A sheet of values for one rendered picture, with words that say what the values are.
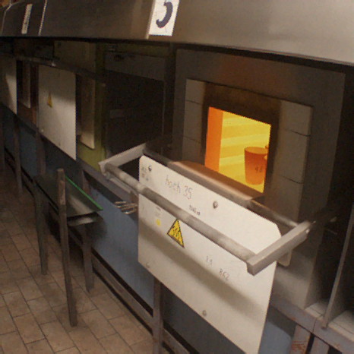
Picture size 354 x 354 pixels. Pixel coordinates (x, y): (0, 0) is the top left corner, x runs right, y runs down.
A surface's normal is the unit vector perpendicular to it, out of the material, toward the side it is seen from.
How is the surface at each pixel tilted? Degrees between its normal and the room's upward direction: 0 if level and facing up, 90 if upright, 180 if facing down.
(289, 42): 79
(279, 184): 90
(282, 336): 90
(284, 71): 90
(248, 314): 90
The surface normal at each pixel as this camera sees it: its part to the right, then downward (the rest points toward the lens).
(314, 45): -0.79, -0.04
